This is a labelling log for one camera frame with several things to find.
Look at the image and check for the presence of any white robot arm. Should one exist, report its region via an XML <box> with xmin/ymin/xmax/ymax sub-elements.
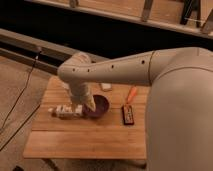
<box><xmin>57</xmin><ymin>47</ymin><xmax>213</xmax><ymax>171</ymax></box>

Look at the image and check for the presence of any wooden table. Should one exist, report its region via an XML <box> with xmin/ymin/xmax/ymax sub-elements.
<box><xmin>23</xmin><ymin>76</ymin><xmax>149</xmax><ymax>160</ymax></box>

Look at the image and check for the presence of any black cable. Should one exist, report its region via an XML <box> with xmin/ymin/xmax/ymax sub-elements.
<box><xmin>0</xmin><ymin>48</ymin><xmax>43</xmax><ymax>152</ymax></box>

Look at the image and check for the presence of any purple bowl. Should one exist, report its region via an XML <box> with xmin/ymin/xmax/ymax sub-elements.
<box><xmin>82</xmin><ymin>95</ymin><xmax>109</xmax><ymax>118</ymax></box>

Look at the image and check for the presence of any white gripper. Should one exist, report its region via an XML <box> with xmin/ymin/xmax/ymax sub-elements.
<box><xmin>69</xmin><ymin>83</ymin><xmax>96</xmax><ymax>111</ymax></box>

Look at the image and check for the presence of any white plastic bottle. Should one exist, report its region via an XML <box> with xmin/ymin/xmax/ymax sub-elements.
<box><xmin>48</xmin><ymin>105</ymin><xmax>83</xmax><ymax>119</ymax></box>

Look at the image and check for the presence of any orange carrot toy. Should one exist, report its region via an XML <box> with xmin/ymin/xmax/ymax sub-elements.
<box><xmin>126</xmin><ymin>86</ymin><xmax>137</xmax><ymax>104</ymax></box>

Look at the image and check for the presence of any white sponge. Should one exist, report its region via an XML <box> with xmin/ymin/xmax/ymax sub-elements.
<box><xmin>100</xmin><ymin>83</ymin><xmax>112</xmax><ymax>91</ymax></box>

